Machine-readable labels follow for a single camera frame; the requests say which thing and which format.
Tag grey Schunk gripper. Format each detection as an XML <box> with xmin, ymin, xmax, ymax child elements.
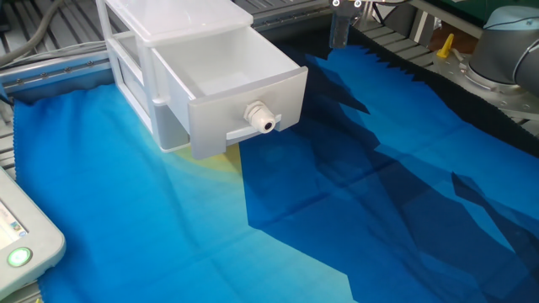
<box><xmin>329</xmin><ymin>0</ymin><xmax>366</xmax><ymax>49</ymax></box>

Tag grey corrugated hose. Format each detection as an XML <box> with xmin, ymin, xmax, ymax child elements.
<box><xmin>0</xmin><ymin>0</ymin><xmax>67</xmax><ymax>68</ymax></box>

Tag grey frame beam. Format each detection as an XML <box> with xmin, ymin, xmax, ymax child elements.
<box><xmin>406</xmin><ymin>0</ymin><xmax>484</xmax><ymax>39</ymax></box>

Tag white plastic drawer cabinet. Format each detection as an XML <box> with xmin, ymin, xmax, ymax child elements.
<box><xmin>95</xmin><ymin>0</ymin><xmax>253</xmax><ymax>153</ymax></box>

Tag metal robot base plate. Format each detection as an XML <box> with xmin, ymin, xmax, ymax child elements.
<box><xmin>433</xmin><ymin>50</ymin><xmax>539</xmax><ymax>123</ymax></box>

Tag yellow plastic wedge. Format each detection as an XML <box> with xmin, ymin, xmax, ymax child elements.
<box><xmin>436</xmin><ymin>33</ymin><xmax>455</xmax><ymax>59</ymax></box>

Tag blue mountain print cloth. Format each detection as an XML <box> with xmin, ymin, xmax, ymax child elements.
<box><xmin>12</xmin><ymin>35</ymin><xmax>539</xmax><ymax>303</ymax></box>

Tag white plastic drawer with knob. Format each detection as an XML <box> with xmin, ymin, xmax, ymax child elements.
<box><xmin>150</xmin><ymin>25</ymin><xmax>309</xmax><ymax>161</ymax></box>

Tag grey teach pendant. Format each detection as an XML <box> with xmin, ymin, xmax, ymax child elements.
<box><xmin>0</xmin><ymin>166</ymin><xmax>67</xmax><ymax>300</ymax></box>

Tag thin grey cables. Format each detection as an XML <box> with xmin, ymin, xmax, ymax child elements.
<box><xmin>0</xmin><ymin>40</ymin><xmax>106</xmax><ymax>71</ymax></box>

